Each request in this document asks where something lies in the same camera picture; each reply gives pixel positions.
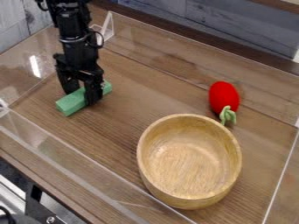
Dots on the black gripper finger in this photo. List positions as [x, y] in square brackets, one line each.
[69, 82]
[94, 89]

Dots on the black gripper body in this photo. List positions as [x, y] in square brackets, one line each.
[77, 63]

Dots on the green rectangular block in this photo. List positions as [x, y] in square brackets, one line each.
[75, 101]

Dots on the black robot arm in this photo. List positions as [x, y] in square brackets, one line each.
[71, 18]

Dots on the brown wooden bowl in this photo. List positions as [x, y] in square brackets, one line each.
[190, 160]

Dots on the red plush strawberry toy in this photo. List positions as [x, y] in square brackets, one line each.
[225, 101]

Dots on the clear acrylic corner bracket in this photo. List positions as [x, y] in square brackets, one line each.
[106, 30]

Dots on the clear acrylic front wall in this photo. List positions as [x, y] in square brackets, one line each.
[95, 193]

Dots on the black metal table frame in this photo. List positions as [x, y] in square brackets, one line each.
[22, 206]

